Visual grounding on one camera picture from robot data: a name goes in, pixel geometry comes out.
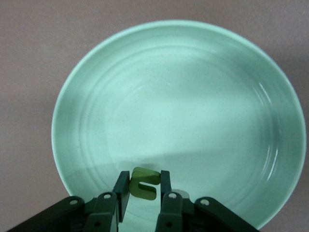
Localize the green foam letter n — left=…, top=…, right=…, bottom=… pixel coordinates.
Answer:
left=129, top=166, right=161, bottom=201

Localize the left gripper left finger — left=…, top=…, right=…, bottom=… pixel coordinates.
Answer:
left=4, top=170, right=131, bottom=232

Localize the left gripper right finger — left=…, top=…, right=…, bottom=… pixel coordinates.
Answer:
left=155, top=170, right=258, bottom=232

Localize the green plate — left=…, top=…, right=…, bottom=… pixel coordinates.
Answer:
left=51, top=20, right=308, bottom=230

